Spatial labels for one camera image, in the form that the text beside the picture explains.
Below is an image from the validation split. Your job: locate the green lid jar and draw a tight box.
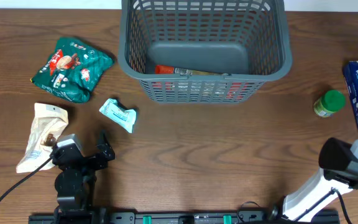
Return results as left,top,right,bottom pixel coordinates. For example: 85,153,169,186
313,90,346,118

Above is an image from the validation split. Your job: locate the green snack bag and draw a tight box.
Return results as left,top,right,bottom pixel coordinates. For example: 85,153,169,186
30,37,114,103

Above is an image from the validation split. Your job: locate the orange pasta packet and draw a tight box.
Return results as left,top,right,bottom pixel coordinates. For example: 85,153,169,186
148,65,252,103

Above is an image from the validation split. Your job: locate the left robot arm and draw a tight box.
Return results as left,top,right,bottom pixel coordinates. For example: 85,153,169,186
51,131,116,212

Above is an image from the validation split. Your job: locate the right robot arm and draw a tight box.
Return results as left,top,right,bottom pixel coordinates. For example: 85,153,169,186
270,61,358,223

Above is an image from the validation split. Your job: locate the light teal small packet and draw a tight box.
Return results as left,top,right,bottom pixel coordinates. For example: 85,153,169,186
99,98,137,134

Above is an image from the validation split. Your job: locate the beige paper pouch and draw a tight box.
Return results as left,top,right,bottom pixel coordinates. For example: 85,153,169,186
16,103,68,174

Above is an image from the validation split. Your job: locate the grey plastic lattice basket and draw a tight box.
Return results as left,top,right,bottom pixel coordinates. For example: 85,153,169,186
118,0,293,104

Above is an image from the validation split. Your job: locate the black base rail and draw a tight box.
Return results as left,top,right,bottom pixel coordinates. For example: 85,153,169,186
28,210,341,224

